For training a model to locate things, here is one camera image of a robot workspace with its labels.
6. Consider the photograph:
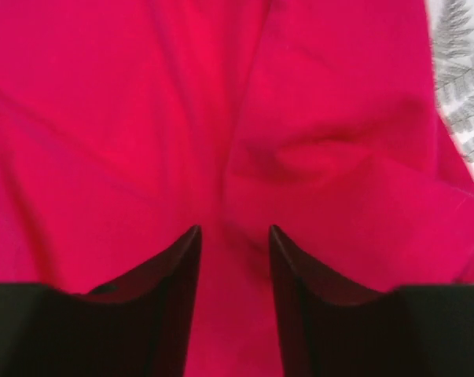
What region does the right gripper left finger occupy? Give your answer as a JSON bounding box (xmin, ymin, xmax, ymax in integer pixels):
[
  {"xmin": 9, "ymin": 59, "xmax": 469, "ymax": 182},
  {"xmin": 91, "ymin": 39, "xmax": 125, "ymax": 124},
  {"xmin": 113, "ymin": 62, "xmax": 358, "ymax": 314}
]
[{"xmin": 0, "ymin": 226, "xmax": 202, "ymax": 376}]

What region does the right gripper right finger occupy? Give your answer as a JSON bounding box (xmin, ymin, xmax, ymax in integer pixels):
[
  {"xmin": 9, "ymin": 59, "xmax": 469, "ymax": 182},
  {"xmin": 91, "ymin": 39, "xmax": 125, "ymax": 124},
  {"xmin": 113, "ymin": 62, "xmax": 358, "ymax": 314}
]
[{"xmin": 269, "ymin": 226, "xmax": 474, "ymax": 376}]

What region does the magenta t shirt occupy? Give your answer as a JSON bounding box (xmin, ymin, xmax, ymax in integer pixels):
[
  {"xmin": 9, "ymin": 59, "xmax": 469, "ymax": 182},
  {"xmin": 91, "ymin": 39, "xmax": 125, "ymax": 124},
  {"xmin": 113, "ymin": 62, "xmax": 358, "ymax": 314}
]
[{"xmin": 0, "ymin": 1, "xmax": 474, "ymax": 376}]

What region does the floral table mat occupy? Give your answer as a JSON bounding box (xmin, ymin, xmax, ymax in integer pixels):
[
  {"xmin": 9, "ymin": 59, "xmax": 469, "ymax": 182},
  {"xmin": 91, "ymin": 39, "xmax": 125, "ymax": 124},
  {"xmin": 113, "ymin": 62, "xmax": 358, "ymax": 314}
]
[{"xmin": 426, "ymin": 0, "xmax": 474, "ymax": 177}]

